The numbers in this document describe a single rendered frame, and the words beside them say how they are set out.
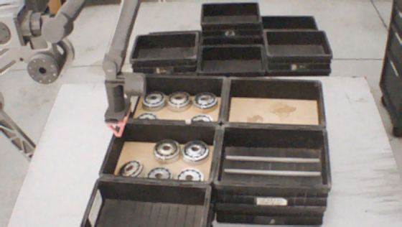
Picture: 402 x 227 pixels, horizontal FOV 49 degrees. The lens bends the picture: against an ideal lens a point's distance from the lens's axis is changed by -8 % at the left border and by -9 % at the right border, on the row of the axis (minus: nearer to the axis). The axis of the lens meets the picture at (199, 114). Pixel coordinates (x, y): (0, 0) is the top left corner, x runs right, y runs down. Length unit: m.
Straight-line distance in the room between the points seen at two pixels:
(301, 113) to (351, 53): 2.04
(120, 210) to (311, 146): 0.75
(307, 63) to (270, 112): 0.89
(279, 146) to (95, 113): 0.92
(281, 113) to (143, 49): 1.36
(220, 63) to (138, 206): 1.60
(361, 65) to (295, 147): 2.10
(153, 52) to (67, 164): 1.22
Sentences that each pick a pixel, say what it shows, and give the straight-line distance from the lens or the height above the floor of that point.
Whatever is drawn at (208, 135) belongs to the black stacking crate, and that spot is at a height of 0.88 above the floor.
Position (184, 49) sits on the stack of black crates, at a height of 0.49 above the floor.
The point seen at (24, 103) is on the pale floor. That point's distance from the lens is 3.77.
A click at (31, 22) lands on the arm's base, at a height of 1.47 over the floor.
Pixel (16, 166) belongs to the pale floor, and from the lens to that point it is 3.25.
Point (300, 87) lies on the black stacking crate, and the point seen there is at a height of 0.89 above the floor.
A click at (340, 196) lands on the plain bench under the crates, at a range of 1.88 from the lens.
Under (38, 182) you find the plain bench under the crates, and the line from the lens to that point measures 2.06.
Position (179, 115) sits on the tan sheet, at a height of 0.83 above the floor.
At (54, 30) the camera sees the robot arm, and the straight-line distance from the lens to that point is 1.47.
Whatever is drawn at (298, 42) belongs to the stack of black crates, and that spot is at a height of 0.51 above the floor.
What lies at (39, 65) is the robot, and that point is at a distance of 1.89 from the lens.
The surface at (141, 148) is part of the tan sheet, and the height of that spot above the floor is 0.83.
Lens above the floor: 2.11
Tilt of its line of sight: 40 degrees down
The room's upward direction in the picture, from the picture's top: 5 degrees counter-clockwise
